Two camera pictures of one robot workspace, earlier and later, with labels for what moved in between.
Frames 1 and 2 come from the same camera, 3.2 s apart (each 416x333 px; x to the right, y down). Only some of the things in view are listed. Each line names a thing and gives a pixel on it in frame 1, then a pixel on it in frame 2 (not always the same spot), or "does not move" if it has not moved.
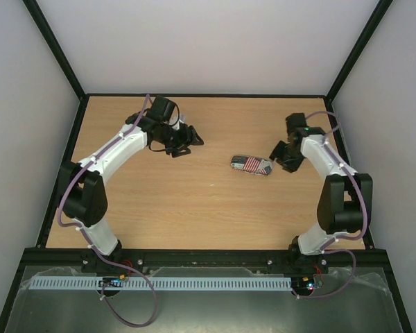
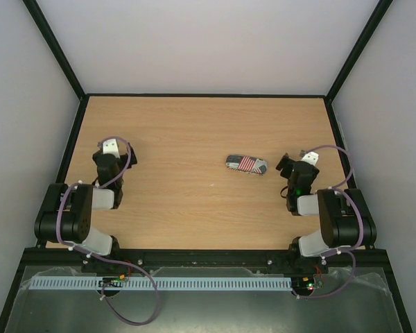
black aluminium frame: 49,256 does not move
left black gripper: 188,137 to 133,157
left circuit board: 111,282 does not move
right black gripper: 285,156 to 285,163
